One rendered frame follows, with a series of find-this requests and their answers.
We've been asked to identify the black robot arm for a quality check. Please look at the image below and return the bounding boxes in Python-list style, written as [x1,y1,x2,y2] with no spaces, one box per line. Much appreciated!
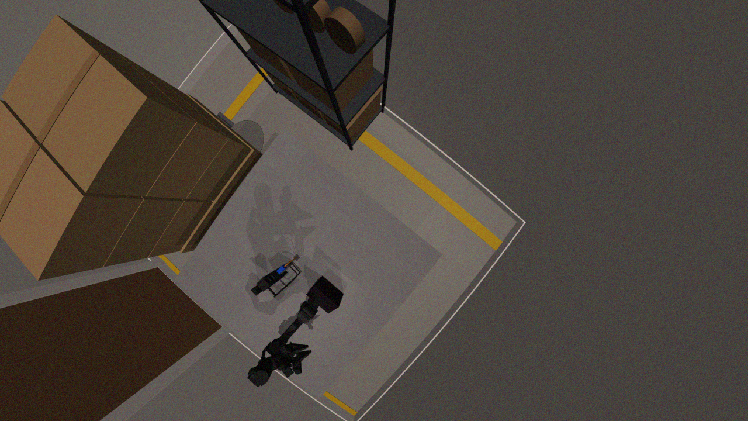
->
[247,294,324,387]

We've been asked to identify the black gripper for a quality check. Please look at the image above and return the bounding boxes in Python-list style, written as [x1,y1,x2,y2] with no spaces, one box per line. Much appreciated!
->
[272,336,311,375]

